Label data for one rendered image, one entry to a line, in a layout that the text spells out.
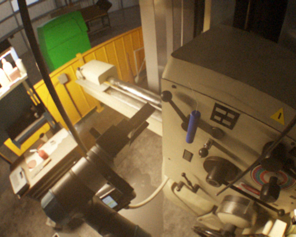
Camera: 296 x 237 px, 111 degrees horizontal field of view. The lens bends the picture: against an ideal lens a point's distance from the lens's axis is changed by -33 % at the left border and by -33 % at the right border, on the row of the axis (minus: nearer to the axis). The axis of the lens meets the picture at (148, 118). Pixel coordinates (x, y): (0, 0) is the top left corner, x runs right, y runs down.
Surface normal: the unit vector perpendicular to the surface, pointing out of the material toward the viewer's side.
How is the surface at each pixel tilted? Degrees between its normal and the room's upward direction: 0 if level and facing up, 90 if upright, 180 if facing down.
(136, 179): 0
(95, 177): 45
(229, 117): 90
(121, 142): 19
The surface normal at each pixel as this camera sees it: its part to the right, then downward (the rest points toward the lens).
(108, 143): 0.18, -0.48
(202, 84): -0.49, -0.01
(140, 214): -0.08, -0.65
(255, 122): -0.61, 0.63
